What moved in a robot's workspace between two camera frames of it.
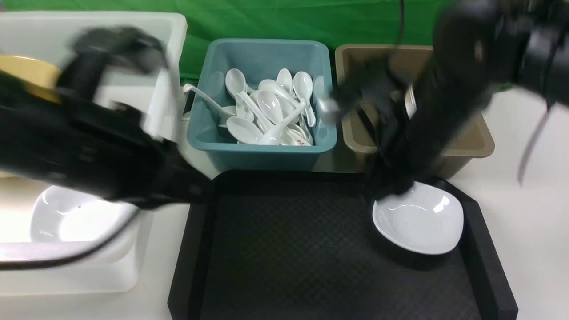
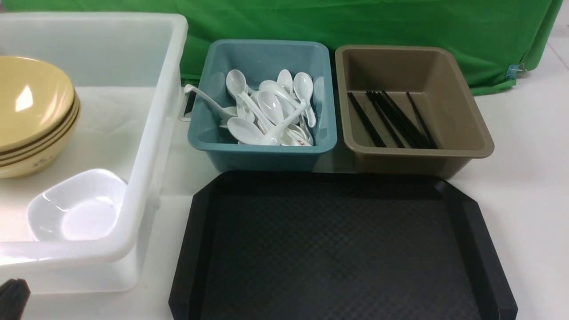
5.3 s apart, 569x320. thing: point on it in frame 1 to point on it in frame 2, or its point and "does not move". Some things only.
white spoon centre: (272, 105) does not move
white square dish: (410, 102) to (96, 217)
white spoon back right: (302, 84) does not move
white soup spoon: (273, 135) does not move
